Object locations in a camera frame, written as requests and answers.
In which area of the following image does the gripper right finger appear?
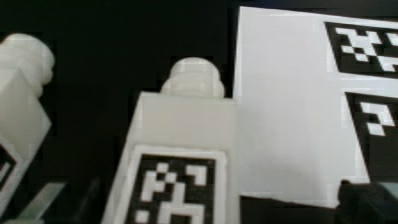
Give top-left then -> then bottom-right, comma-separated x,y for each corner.
334,180 -> 398,224

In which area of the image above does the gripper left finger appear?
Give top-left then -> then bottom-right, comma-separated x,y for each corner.
11,178 -> 100,224

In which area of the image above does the white table leg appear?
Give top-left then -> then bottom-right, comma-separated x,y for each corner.
0,34 -> 56,216
102,57 -> 240,224

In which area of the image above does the white sheet with fiducial markers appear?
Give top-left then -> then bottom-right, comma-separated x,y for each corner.
235,7 -> 398,207

